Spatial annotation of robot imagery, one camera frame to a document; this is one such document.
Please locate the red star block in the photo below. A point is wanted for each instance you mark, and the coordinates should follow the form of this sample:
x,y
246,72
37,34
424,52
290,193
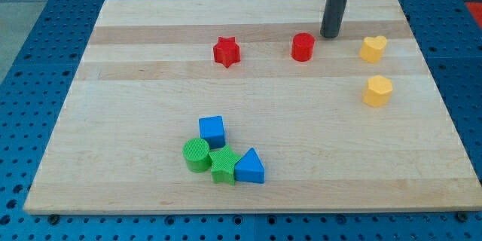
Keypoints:
x,y
226,51

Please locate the blue cube block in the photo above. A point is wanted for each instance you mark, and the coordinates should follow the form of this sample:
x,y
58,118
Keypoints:
x,y
212,130

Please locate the light wooden board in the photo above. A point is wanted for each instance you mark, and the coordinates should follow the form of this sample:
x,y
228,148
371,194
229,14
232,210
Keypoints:
x,y
148,75

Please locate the green star block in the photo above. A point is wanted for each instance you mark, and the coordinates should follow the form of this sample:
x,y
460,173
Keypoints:
x,y
223,165

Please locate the yellow hexagon block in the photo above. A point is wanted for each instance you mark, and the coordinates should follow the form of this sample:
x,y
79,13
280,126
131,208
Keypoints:
x,y
377,91

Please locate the yellow heart block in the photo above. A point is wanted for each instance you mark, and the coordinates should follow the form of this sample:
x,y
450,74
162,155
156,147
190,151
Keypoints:
x,y
373,48

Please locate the red cylinder block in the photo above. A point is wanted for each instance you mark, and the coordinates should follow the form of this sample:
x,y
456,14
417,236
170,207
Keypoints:
x,y
302,47

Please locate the blue triangle block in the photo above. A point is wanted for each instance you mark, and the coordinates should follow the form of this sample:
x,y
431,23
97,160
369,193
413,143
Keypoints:
x,y
250,168

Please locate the green cylinder block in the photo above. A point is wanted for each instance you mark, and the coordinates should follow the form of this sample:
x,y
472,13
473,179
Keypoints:
x,y
196,154

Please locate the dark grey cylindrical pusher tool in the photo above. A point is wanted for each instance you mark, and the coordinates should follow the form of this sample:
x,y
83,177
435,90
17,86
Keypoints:
x,y
332,18

